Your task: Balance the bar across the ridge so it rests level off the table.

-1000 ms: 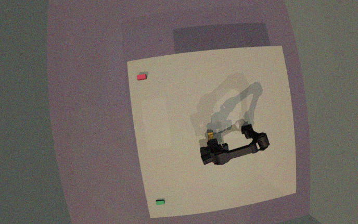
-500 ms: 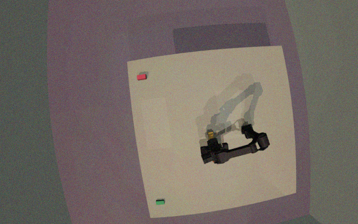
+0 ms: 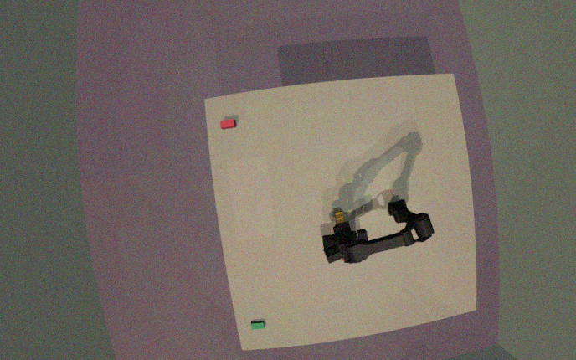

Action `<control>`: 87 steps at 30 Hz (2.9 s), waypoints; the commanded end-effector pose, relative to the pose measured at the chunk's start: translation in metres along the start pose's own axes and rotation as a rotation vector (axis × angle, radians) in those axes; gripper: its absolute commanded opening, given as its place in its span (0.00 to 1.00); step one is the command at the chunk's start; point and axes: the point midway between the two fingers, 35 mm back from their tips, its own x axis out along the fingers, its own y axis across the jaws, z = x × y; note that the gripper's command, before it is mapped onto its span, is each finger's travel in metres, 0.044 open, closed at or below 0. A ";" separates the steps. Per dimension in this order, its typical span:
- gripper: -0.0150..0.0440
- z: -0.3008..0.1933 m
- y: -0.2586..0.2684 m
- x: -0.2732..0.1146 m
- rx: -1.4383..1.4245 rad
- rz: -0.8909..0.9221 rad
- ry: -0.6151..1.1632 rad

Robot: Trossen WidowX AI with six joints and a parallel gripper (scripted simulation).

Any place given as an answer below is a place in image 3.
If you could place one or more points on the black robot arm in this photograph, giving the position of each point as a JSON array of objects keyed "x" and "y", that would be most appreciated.
[{"x": 355, "y": 251}]

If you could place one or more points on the red rectangular block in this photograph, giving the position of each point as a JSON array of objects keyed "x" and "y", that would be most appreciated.
[{"x": 227, "y": 124}]

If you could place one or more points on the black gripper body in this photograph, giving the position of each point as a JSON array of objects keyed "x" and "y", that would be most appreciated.
[{"x": 329, "y": 241}]

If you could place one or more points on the green rectangular bar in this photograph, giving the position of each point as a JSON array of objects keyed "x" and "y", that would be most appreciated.
[{"x": 257, "y": 325}]

